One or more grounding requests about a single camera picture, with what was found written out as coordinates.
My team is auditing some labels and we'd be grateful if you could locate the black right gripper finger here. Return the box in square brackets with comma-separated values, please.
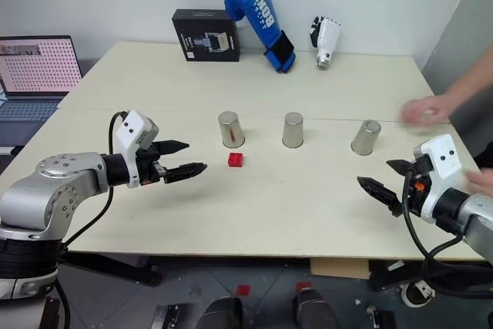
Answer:
[356, 176, 404, 218]
[385, 158, 416, 177]

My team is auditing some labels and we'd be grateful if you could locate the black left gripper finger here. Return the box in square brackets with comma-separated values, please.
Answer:
[158, 139, 191, 155]
[163, 161, 210, 185]

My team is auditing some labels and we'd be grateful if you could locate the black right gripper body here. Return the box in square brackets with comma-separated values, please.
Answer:
[401, 154, 433, 216]

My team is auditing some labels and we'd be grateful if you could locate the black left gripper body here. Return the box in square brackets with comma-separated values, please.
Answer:
[134, 142, 169, 187]

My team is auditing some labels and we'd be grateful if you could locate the person's bare hand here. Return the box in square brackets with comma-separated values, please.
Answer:
[399, 95, 452, 130]
[464, 168, 493, 196]

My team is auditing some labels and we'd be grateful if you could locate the upturned steel cup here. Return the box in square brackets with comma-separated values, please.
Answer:
[281, 112, 304, 149]
[216, 111, 247, 149]
[350, 119, 382, 156]

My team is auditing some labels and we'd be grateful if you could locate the red toy brick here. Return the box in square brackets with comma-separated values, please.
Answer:
[227, 152, 247, 170]

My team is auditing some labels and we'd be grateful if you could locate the brown cardboard piece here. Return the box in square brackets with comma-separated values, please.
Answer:
[309, 257, 371, 280]

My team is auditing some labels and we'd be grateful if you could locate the white tape roll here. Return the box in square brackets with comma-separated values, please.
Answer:
[401, 280, 437, 309]

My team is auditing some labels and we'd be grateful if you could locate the black product box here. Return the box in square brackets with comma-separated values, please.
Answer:
[171, 8, 242, 63]

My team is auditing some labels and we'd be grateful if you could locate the dark rounded shape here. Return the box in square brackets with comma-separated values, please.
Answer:
[201, 297, 244, 329]
[291, 287, 337, 329]

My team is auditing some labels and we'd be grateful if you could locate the open laptop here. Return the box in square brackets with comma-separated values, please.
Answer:
[0, 35, 84, 123]

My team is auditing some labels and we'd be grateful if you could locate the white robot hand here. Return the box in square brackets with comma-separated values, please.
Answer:
[308, 15, 344, 70]

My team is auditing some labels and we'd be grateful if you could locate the blue boxing glove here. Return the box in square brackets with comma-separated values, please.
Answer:
[223, 0, 297, 75]

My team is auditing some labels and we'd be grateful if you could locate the silver robot body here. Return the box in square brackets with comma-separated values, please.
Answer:
[0, 275, 59, 329]

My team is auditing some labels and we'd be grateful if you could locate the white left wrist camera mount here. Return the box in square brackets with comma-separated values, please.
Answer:
[115, 109, 160, 190]

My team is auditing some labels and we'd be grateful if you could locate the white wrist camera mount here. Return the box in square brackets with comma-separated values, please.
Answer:
[412, 133, 469, 224]
[115, 109, 160, 190]

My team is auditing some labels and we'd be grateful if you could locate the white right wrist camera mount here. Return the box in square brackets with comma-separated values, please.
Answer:
[412, 133, 469, 224]

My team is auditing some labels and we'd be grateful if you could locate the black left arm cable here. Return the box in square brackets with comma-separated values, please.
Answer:
[57, 111, 130, 255]

